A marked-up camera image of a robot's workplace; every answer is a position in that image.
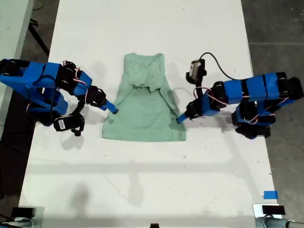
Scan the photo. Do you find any pale side table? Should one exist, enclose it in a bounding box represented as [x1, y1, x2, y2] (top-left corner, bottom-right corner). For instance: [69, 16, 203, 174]
[0, 0, 35, 141]

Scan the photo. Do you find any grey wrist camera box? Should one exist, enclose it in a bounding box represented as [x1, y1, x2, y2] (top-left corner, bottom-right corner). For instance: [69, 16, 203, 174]
[185, 59, 207, 84]

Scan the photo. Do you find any pale blue-grey clamp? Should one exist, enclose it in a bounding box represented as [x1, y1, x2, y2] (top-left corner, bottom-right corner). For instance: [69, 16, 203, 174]
[0, 217, 35, 228]
[255, 216, 304, 228]

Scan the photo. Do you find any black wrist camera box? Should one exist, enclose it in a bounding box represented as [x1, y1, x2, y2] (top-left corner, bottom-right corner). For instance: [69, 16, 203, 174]
[53, 113, 86, 137]

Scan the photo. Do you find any grey metal plate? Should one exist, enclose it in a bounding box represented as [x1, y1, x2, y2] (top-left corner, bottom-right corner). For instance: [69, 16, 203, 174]
[14, 206, 45, 228]

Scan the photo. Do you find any black camera cable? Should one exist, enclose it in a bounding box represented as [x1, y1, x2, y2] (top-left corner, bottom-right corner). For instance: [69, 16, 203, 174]
[199, 52, 239, 81]

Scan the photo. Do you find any black stand leg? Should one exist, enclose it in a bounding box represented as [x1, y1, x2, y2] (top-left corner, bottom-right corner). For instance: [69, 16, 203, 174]
[28, 20, 51, 57]

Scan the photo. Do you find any small black box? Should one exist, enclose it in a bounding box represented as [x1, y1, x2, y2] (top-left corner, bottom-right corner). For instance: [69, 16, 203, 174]
[11, 207, 36, 218]
[262, 205, 285, 216]

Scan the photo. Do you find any blue tape strip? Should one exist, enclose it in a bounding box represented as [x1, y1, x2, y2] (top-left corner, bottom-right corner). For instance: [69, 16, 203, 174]
[263, 190, 279, 200]

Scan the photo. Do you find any pale green t-shirt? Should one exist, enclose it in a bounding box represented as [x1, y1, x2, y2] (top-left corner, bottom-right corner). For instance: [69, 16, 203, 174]
[101, 52, 187, 143]

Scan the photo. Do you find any white metal plate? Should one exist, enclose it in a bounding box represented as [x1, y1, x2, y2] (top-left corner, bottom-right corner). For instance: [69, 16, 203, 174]
[252, 203, 283, 219]

